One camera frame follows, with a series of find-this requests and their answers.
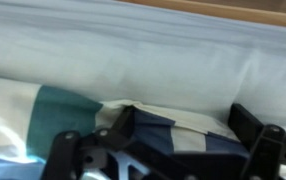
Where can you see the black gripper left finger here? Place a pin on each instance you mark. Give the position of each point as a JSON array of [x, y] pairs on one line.
[[63, 153]]

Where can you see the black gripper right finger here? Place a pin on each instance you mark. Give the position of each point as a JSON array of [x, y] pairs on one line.
[[266, 143]]

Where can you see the blue white striped bedspread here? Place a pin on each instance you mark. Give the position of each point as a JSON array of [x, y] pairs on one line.
[[59, 113]]

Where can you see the mattress with light blue sheet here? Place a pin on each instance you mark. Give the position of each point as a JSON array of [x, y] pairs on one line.
[[143, 56]]

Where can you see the light wooden bed frame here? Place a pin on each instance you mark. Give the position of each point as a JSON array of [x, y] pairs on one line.
[[243, 11]]

